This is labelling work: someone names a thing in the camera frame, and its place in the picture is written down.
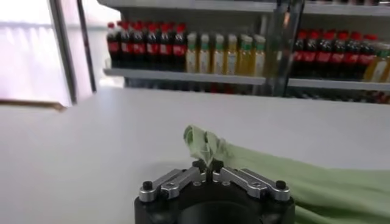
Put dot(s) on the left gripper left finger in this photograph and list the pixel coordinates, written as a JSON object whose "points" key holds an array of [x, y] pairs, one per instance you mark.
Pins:
{"points": [[179, 184]]}

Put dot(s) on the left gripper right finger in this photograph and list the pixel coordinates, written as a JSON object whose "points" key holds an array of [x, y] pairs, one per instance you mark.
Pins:
{"points": [[250, 182]]}

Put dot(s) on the light green t-shirt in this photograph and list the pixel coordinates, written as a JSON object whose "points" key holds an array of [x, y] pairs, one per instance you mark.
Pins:
{"points": [[320, 188]]}

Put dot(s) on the grey metal shelf rack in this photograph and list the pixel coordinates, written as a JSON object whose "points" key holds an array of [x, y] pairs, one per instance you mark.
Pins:
{"points": [[335, 84], [182, 76]]}

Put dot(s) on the yellow juice bottle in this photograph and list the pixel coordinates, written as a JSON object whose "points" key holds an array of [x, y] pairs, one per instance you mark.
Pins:
{"points": [[204, 60], [191, 59], [245, 62], [231, 61], [259, 63], [377, 68], [218, 61], [387, 70]]}

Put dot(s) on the black slanted frame pole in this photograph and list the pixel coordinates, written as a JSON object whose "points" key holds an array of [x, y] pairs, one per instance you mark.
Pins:
{"points": [[86, 51]]}

